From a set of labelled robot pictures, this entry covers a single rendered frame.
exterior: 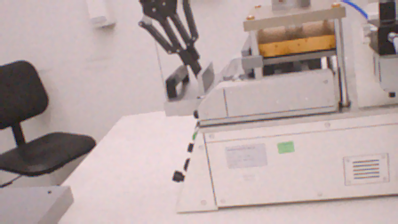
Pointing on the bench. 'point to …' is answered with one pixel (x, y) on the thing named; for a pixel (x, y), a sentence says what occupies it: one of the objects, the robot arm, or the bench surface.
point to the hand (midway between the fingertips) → (193, 62)
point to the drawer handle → (176, 80)
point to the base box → (293, 163)
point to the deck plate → (315, 114)
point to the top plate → (295, 13)
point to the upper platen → (297, 43)
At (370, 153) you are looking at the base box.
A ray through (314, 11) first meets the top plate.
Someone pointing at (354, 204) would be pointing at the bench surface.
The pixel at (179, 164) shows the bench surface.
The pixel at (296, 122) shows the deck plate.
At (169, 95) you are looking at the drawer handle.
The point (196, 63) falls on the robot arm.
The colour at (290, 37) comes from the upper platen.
